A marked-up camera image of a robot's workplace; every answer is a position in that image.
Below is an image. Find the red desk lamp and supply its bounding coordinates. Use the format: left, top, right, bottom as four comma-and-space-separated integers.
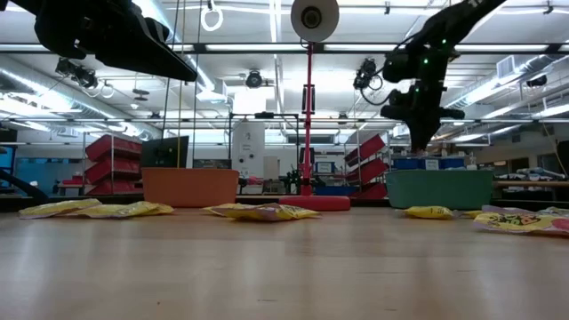
278, 0, 352, 212

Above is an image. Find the red bin rack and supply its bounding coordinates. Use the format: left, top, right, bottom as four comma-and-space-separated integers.
342, 132, 391, 200
84, 132, 144, 196

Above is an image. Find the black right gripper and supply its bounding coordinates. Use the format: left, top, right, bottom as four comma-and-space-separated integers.
381, 84, 466, 156

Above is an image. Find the light teal plastic bin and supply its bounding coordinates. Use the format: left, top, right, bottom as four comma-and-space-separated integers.
385, 169, 494, 211

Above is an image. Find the blue storage bin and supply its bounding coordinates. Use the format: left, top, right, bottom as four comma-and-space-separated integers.
314, 185, 359, 197

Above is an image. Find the green wrapped candy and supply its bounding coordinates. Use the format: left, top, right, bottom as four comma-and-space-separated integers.
540, 206, 569, 219

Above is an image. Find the blue partition panel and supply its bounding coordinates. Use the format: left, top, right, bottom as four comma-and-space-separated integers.
12, 156, 85, 196

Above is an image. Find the black curved hose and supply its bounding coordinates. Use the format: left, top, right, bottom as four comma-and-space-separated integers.
0, 167, 51, 204

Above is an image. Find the white hanging cable loop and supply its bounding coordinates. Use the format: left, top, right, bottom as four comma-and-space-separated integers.
199, 3, 225, 33

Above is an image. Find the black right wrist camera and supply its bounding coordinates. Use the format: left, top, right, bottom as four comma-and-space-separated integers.
381, 49, 419, 84

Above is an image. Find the black overhead beam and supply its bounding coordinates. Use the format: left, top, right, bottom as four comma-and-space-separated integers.
0, 42, 569, 55

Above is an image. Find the black monitor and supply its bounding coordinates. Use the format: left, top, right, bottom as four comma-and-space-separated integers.
140, 135, 191, 169

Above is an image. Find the white cabinet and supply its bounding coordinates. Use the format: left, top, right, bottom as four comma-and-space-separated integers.
230, 122, 267, 179

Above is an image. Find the orange plastic bin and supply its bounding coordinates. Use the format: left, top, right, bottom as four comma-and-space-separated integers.
140, 167, 240, 209

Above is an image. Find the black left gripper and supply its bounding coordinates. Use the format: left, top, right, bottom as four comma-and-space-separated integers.
34, 0, 199, 84

